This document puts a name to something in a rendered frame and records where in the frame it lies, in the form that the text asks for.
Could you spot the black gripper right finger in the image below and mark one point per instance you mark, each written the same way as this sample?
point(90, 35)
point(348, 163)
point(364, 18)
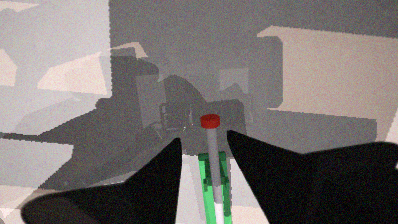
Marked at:
point(287, 184)

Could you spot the grey pin with red cap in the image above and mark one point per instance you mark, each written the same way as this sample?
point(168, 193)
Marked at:
point(210, 122)

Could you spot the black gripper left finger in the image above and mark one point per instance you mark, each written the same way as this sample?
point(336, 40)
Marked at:
point(150, 196)

